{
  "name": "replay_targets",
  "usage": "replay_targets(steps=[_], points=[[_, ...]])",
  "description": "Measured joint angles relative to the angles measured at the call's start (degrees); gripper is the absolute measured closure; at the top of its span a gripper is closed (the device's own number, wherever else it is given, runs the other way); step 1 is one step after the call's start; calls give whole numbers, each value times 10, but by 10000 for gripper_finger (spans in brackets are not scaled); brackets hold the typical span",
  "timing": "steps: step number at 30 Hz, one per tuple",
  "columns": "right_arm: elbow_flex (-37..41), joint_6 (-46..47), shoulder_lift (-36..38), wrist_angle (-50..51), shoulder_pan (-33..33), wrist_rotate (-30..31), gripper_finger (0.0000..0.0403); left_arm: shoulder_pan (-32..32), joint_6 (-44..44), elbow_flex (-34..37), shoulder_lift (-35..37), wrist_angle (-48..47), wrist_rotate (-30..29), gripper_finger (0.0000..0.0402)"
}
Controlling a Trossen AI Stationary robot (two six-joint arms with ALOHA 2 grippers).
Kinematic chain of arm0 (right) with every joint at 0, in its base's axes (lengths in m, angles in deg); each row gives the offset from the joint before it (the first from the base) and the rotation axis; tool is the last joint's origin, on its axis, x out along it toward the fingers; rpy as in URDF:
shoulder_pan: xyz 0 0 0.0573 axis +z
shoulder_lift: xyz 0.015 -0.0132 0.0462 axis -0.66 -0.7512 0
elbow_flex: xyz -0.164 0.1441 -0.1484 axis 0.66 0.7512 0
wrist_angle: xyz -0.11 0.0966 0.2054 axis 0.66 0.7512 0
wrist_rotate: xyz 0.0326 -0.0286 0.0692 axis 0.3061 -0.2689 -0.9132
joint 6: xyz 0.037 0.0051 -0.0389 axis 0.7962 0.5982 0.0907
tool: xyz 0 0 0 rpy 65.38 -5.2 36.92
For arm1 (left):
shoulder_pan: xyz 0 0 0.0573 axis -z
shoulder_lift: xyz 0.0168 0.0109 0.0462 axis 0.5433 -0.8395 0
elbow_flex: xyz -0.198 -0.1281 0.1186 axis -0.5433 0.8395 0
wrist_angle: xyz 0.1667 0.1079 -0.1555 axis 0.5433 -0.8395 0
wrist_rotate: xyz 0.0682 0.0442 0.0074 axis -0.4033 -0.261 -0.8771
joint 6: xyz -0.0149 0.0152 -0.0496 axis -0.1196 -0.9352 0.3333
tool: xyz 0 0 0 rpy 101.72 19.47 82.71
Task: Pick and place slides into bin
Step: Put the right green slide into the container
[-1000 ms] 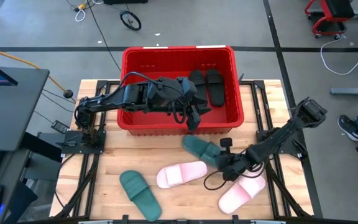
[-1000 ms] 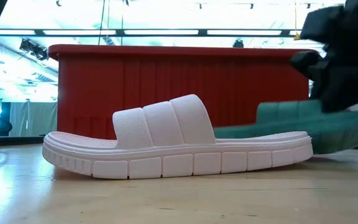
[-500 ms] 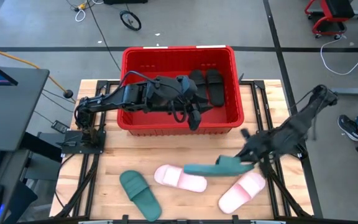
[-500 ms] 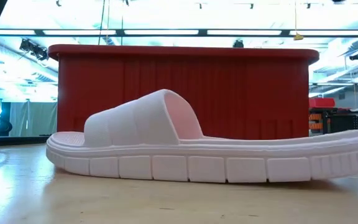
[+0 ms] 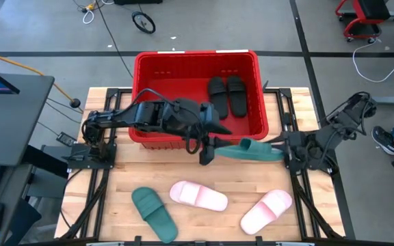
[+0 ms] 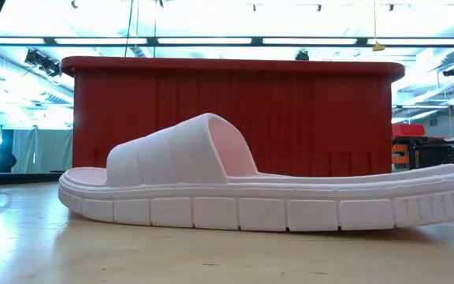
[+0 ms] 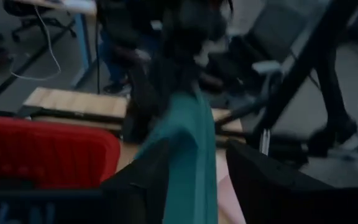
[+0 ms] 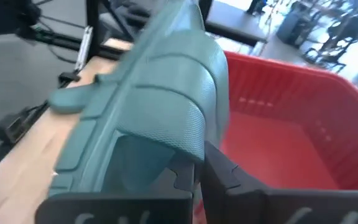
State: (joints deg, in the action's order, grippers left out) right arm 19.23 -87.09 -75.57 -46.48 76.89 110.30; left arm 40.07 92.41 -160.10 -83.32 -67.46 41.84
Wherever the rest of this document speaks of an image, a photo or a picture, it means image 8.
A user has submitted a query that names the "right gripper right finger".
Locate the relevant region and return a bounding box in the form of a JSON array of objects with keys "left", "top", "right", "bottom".
[{"left": 200, "top": 140, "right": 358, "bottom": 224}]

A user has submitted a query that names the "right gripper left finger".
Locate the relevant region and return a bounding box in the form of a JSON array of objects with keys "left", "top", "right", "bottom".
[{"left": 35, "top": 154, "right": 196, "bottom": 224}]

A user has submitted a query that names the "green foam slide sandal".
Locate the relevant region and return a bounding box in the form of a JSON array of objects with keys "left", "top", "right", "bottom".
[
  {"left": 47, "top": 81, "right": 101, "bottom": 114},
  {"left": 48, "top": 0, "right": 231, "bottom": 200}
]

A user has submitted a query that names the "red plastic bin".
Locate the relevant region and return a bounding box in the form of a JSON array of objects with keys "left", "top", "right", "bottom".
[{"left": 193, "top": 51, "right": 358, "bottom": 224}]

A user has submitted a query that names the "white metal strip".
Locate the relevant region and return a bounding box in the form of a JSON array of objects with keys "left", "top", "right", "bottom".
[{"left": 74, "top": 26, "right": 93, "bottom": 72}]

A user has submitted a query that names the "black background table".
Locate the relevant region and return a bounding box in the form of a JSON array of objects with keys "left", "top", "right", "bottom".
[{"left": 204, "top": 0, "right": 269, "bottom": 47}]

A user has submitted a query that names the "black frame clamp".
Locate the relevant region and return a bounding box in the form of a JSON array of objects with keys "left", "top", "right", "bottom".
[{"left": 0, "top": 102, "right": 49, "bottom": 146}]

